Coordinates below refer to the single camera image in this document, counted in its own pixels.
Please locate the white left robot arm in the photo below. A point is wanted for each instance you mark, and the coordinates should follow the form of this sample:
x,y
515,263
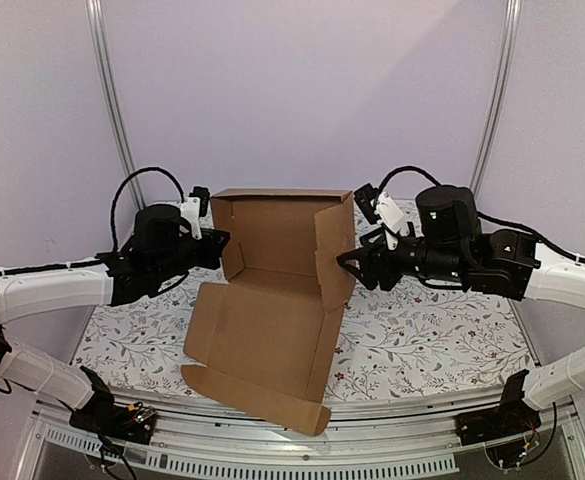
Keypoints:
x,y
28,291

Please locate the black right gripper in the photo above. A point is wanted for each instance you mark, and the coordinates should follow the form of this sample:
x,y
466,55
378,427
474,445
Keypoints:
x,y
378,260

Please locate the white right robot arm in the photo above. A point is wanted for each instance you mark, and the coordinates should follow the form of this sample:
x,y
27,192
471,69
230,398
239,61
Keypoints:
x,y
559,280

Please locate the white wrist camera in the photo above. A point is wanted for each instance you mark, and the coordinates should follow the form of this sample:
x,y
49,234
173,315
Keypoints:
x,y
192,209
380,209

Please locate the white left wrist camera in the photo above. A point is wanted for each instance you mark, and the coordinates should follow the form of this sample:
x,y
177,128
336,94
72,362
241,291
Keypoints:
x,y
192,209

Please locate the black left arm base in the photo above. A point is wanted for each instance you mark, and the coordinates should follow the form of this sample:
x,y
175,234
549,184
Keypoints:
x,y
133,423

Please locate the right aluminium corner post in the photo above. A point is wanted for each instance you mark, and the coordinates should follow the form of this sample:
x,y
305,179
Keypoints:
x,y
505,60

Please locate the floral patterned table mat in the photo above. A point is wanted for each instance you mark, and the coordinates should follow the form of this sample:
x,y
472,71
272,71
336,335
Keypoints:
x,y
409,342

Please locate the brown cardboard paper box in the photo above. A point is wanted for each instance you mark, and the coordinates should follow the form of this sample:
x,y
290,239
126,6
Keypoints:
x,y
263,341

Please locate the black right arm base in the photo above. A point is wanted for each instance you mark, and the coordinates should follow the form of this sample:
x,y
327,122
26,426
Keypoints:
x,y
510,417

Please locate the aluminium front rail frame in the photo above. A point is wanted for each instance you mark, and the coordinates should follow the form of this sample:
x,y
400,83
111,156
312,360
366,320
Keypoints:
x,y
196,438

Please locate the aluminium corner post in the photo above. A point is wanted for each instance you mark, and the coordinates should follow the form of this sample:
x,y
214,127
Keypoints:
x,y
96,22
505,60

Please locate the left aluminium corner post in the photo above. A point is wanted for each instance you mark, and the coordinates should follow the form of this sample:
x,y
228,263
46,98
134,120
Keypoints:
x,y
96,22

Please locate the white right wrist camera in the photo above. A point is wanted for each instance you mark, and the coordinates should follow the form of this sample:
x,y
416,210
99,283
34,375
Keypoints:
x,y
380,209

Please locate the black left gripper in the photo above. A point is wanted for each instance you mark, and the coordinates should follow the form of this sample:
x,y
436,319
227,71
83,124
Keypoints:
x,y
215,247

